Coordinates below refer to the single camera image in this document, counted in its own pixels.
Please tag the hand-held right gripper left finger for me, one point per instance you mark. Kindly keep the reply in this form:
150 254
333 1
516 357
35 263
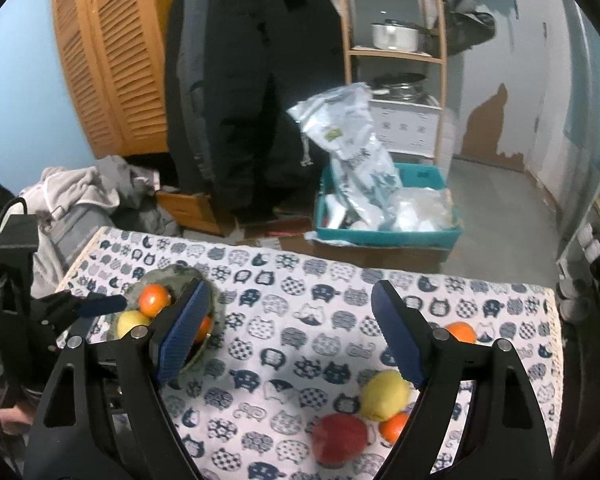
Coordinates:
185 330

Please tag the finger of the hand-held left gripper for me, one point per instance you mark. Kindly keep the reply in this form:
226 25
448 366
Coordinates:
102 305

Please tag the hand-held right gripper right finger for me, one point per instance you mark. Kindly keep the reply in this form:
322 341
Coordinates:
397 340

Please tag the small orange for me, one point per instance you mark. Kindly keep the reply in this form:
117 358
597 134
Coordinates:
203 330
394 427

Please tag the large yellow apple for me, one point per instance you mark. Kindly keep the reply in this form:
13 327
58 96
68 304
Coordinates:
132 323

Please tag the large orange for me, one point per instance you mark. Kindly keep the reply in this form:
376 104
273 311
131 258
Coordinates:
152 299
460 333

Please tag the green glass bowl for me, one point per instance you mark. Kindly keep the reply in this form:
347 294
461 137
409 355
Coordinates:
180 275

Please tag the small yellow apple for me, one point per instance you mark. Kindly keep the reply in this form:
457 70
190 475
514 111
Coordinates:
385 395

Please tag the red apple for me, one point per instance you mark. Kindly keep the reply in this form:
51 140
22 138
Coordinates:
340 437

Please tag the brown cardboard box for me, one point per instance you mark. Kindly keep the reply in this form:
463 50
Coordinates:
380 257

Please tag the cat print tablecloth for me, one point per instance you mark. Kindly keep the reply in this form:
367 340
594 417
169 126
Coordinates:
300 320

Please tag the teal plastic basket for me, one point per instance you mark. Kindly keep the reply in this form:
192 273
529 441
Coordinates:
380 236

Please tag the pile of grey clothes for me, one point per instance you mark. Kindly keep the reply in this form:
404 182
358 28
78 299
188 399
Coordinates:
80 195

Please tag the wooden drawer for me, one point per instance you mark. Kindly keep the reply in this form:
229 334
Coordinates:
195 210

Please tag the clear plastic bags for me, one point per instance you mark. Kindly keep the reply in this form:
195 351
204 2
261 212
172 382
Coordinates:
422 210

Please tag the flat cardboard pieces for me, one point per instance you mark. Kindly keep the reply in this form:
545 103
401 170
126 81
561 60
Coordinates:
280 232

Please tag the white printed plastic bag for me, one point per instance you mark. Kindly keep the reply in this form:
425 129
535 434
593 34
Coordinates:
350 140

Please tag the white plastic crate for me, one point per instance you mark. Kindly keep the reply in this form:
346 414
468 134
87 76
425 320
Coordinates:
405 127

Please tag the white shoe rack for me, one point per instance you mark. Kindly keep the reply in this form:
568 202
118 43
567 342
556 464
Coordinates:
587 240

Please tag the group of shoes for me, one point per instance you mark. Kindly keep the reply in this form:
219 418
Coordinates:
592 245

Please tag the wooden louvred wardrobe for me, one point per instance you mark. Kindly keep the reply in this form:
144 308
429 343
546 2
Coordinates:
115 60

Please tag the steel pot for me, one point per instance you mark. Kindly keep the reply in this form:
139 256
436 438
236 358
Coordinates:
400 87

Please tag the black coat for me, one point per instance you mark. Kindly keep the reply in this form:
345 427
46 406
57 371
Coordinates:
250 85

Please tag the grey coat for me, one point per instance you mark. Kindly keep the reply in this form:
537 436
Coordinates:
186 50

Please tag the white cooking pot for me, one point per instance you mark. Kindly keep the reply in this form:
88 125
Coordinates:
392 36

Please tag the grey hanging bag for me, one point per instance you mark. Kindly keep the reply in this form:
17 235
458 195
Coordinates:
467 25

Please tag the wooden shelf rack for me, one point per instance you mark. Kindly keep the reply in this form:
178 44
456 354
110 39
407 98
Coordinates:
350 20

